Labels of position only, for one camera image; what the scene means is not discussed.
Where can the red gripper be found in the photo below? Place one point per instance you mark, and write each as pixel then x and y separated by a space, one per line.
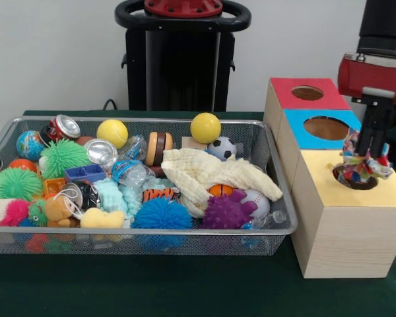
pixel 373 79

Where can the wooden box with three holes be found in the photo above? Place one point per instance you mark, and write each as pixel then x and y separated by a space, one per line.
pixel 349 231

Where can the clear mesh bin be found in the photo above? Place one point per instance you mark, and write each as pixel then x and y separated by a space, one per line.
pixel 85 242

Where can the small soccer ball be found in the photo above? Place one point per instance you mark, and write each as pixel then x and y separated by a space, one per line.
pixel 221 148

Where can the cream waffle cloth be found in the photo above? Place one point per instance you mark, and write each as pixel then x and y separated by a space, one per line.
pixel 217 171

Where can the purple spiky toy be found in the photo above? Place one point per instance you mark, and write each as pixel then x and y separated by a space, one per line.
pixel 227 211

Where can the smooth yellow ball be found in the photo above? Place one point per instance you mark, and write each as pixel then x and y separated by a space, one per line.
pixel 205 128

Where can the brown striped wooden burger toy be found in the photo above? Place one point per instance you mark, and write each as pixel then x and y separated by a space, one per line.
pixel 158 148

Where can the blue spiky ball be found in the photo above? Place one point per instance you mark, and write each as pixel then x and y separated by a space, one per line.
pixel 161 214

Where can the yellow tennis-seam ball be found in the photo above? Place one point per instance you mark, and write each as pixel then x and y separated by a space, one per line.
pixel 112 129

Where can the dark green tablecloth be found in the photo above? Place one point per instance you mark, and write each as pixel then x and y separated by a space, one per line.
pixel 151 287

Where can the red drink can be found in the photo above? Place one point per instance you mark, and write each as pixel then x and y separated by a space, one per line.
pixel 64 127

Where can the green spiky ball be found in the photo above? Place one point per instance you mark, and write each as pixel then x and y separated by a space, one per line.
pixel 64 158
pixel 14 183

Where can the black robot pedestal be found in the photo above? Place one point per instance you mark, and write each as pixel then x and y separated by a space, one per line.
pixel 181 66

